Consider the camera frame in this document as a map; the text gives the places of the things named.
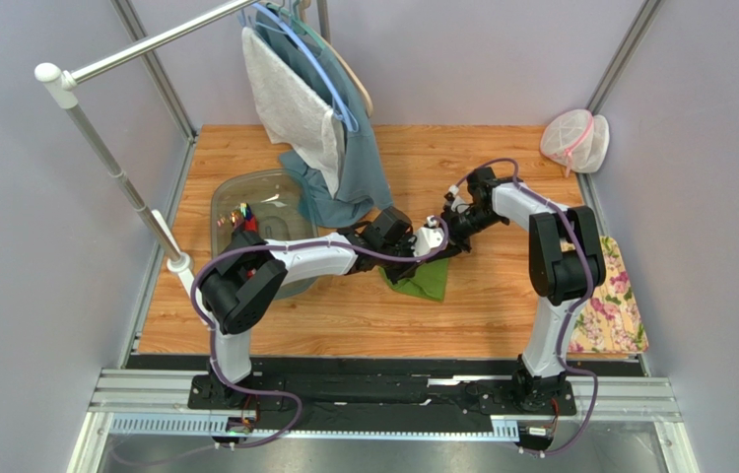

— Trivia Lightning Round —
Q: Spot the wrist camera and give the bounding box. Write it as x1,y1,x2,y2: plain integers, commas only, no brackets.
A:
413,216,447,260
443,184,469,212

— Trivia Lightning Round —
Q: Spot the clear plastic container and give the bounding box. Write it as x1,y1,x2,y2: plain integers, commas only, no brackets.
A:
210,168,323,300

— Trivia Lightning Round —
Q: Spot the iridescent utensil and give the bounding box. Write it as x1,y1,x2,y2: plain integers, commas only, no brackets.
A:
216,203,255,230

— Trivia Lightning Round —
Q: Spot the floral tray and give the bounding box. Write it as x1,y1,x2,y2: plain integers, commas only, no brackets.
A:
569,236,649,357

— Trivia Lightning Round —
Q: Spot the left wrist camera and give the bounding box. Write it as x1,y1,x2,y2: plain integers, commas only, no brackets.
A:
413,216,447,260

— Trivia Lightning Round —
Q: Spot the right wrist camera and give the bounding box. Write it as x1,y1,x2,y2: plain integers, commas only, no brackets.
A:
443,184,469,212

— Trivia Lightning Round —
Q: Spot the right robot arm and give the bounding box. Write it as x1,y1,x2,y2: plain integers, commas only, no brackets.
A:
441,166,606,412

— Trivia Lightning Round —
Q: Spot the blue-grey hanging shirt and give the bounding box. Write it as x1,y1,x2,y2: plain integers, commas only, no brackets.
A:
247,10,393,228

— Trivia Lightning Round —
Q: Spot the wooden clothes hanger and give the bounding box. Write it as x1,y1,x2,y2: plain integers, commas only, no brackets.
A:
298,0,374,118

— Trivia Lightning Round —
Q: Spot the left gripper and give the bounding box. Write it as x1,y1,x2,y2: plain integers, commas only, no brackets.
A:
377,233,428,287

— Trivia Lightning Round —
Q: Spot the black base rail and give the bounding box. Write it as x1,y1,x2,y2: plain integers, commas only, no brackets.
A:
168,354,646,436

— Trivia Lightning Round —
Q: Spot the green clothes hanger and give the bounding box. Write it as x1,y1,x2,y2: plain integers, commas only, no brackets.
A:
276,0,330,49

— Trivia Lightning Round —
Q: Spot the grey hanging towel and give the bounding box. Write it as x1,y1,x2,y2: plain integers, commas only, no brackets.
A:
241,27,345,196

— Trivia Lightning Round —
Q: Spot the white mesh laundry bag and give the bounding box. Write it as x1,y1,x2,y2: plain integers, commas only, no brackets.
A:
539,109,611,177

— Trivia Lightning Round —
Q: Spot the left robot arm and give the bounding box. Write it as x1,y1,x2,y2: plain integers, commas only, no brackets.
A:
178,208,449,406

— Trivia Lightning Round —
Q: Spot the metal clothes rack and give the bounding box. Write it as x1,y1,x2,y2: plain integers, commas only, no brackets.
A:
34,1,253,309

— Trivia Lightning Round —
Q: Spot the red handled utensil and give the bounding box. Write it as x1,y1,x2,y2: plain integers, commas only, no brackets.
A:
243,217,258,234

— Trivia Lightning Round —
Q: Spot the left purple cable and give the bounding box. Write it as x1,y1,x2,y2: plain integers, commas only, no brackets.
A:
189,216,450,450

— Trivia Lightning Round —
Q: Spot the green paper napkin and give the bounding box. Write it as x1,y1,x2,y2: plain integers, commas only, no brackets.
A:
379,259,450,303

